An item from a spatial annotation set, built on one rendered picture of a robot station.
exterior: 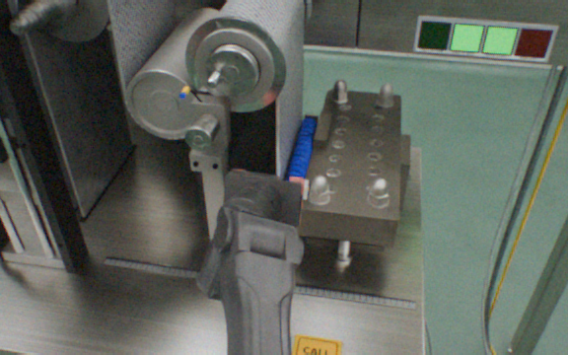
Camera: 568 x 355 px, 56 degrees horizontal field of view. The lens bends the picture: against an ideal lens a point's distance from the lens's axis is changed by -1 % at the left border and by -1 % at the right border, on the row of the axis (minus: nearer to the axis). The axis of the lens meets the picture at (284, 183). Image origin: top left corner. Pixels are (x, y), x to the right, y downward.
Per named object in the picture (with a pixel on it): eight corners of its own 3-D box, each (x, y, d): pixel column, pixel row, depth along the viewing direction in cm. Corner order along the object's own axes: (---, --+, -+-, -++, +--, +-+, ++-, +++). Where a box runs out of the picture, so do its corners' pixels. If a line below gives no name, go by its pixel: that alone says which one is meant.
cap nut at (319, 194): (306, 204, 86) (307, 182, 84) (309, 189, 89) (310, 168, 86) (328, 206, 86) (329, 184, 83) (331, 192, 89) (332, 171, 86)
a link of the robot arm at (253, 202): (270, 211, 59) (223, 191, 60) (248, 265, 61) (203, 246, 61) (281, 198, 66) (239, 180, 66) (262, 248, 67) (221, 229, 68)
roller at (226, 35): (198, 101, 80) (190, 27, 73) (241, 32, 100) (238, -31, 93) (274, 107, 78) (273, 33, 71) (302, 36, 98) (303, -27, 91)
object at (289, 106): (276, 193, 90) (275, 97, 78) (299, 120, 108) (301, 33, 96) (279, 194, 90) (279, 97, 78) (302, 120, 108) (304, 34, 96)
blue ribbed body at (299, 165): (282, 194, 92) (282, 178, 89) (302, 127, 108) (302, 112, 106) (302, 197, 91) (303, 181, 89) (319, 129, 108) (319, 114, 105)
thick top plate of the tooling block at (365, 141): (297, 235, 89) (298, 207, 86) (325, 111, 120) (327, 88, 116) (393, 247, 87) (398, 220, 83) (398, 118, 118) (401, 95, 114)
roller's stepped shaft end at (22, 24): (6, 40, 67) (-2, 16, 65) (32, 22, 72) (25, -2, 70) (29, 41, 67) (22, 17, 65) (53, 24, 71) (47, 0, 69)
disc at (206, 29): (190, 107, 82) (178, 13, 72) (191, 106, 82) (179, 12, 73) (285, 116, 80) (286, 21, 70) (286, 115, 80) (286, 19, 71)
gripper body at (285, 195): (298, 227, 73) (288, 244, 66) (225, 216, 74) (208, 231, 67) (303, 180, 71) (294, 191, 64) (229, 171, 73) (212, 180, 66)
